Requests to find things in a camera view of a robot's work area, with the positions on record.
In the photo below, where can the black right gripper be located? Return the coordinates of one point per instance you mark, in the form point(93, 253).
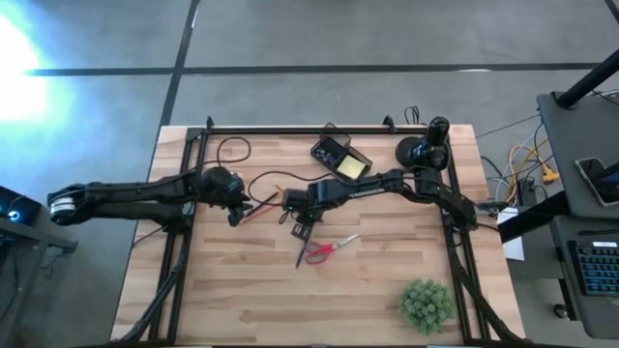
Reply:
point(300, 200)

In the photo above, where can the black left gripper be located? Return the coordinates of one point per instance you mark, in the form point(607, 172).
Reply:
point(222, 186)

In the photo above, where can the orange pencil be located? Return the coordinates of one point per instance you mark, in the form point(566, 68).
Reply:
point(258, 214)

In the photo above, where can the black pen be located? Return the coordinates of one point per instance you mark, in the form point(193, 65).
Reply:
point(263, 205)
point(300, 258)

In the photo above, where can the purple eraser block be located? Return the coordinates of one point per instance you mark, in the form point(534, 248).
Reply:
point(329, 157)

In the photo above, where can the black mesh desk organizer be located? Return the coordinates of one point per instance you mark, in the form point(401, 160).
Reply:
point(321, 152)

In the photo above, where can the yellow sticky note pad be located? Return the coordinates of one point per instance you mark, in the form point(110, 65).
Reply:
point(351, 166)

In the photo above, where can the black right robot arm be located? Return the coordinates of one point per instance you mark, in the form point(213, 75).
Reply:
point(367, 186)

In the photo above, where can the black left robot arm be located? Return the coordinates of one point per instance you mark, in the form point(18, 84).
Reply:
point(126, 186)

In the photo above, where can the green artificial plant ball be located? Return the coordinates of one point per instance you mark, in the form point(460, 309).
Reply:
point(426, 307)

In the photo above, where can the white box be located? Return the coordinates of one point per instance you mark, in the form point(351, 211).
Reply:
point(512, 241)

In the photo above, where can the grey metal stand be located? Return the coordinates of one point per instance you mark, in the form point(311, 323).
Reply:
point(29, 237)

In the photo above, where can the black device blue light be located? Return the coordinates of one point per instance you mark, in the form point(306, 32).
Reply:
point(19, 205)

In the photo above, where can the dark grey side desk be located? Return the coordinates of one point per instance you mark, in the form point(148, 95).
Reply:
point(570, 135)

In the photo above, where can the black caster wheel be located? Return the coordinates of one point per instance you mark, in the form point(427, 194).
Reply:
point(561, 310)

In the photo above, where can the smartphone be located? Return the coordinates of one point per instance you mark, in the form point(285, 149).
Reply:
point(597, 179)

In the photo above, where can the backlit black keyboard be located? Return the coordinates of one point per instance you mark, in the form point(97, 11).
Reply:
point(599, 268)

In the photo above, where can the black slanted pole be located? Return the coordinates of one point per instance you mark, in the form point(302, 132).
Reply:
point(585, 82)

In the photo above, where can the grey keyboard desk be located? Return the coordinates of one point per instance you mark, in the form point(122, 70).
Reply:
point(595, 314)

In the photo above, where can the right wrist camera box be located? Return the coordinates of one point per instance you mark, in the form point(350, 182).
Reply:
point(302, 232)

